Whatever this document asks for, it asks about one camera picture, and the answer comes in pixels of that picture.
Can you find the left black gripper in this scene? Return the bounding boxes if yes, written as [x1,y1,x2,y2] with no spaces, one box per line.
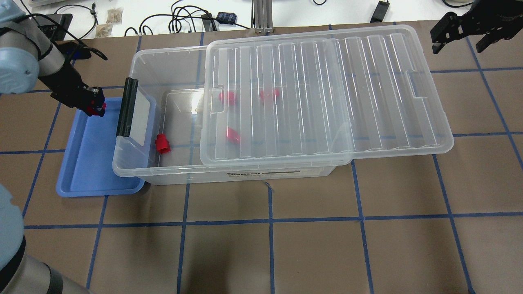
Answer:
[51,84,105,115]

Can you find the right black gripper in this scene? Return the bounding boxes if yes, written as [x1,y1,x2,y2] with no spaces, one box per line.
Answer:
[430,0,523,54]

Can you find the red block from tray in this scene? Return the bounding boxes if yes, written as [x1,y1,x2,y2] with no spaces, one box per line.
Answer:
[85,102,107,117]

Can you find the clear plastic box lid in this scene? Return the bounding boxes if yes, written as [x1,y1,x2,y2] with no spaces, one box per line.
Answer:
[200,25,454,170]

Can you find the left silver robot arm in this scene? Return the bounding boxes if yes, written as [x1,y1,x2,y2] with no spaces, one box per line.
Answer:
[0,0,106,117]

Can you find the clear plastic storage box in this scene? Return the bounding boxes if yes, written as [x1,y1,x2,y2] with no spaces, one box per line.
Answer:
[116,38,351,185]

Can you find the red block near box front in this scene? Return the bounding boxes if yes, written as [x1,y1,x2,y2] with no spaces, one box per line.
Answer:
[155,133,171,154]

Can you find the red block in box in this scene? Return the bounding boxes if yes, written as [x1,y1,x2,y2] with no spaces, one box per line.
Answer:
[217,91,237,105]
[259,89,280,103]
[226,128,241,145]

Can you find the bag of small parts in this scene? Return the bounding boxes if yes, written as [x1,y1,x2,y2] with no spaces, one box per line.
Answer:
[106,7,123,24]
[95,23,113,38]

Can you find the blue plastic tray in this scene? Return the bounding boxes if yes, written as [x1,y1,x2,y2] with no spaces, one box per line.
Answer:
[56,95,160,197]

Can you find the black power adapter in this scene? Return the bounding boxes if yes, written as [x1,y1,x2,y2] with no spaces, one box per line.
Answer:
[369,0,390,23]

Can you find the aluminium frame post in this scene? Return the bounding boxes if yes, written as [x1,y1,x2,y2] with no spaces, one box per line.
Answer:
[251,0,274,35]

